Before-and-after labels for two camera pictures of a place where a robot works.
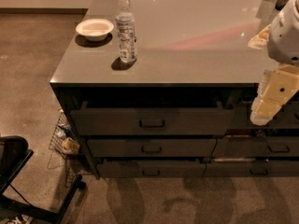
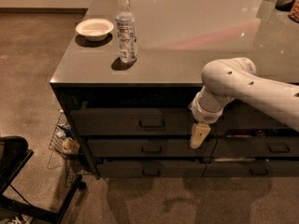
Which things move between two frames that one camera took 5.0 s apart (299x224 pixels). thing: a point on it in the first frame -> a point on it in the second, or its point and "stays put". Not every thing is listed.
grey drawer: [256, 147] stays put
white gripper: [285, 39] -> [203, 115]
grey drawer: [151, 147] stays put
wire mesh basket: [64, 147] stays put
